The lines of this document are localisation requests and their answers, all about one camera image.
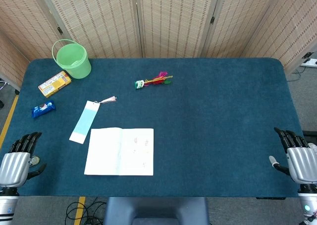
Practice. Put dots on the light blue tasselled bookmark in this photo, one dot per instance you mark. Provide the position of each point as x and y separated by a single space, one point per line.
85 121

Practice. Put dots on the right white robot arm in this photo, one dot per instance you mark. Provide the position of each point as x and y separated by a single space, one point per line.
307 205

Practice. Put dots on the blue cookie packet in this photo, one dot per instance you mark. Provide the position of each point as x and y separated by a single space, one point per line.
43 109

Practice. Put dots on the white power strip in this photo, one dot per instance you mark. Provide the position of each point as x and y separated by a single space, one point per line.
310 62

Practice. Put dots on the yellow biscuit box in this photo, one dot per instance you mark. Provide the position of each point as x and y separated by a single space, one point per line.
54 84

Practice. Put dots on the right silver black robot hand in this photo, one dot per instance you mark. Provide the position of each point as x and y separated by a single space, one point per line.
302 165

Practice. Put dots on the colourful feather shuttlecock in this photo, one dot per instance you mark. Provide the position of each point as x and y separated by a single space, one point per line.
140 84

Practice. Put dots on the woven folding screen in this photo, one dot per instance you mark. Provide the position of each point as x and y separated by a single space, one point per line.
173 21

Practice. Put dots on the dark correction tape dispenser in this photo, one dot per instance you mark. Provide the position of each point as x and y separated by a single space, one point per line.
36 160

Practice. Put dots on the white lined notebook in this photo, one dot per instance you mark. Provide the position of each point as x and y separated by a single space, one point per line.
106 153

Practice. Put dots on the green plastic bucket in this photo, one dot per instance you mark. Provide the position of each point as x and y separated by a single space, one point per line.
79 69

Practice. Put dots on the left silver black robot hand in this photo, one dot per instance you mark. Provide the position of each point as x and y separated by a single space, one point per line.
15 168

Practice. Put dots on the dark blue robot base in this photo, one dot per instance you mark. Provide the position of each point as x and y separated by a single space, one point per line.
156 210

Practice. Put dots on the black table control panel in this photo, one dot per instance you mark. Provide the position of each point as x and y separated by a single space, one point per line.
270 198

